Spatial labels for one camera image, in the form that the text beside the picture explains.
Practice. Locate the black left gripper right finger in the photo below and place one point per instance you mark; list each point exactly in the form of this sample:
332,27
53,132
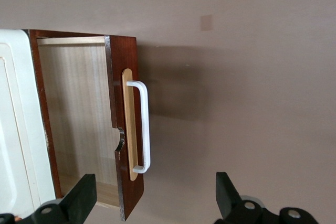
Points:
236,213

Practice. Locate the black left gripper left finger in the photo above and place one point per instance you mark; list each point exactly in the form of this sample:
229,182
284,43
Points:
78,203

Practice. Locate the plain dark brown drawer front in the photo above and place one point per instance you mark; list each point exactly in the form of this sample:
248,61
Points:
50,140

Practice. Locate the white cabinet body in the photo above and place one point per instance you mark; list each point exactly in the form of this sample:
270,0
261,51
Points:
15,129

